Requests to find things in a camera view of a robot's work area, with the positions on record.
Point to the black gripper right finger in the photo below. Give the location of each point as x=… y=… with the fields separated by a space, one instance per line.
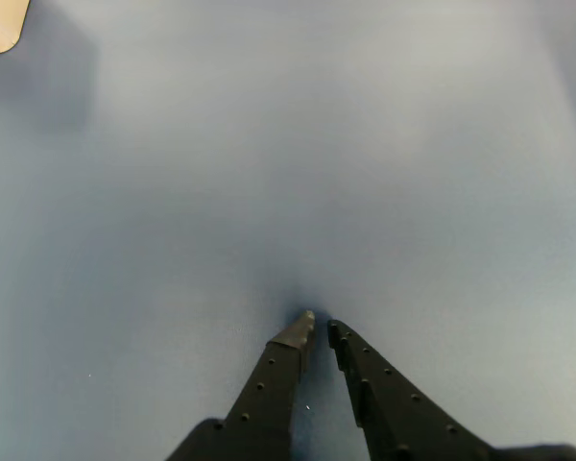
x=393 y=413

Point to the dark blue table mat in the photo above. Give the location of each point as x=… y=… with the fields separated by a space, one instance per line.
x=317 y=168

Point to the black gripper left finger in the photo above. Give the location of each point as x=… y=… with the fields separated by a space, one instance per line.
x=264 y=403

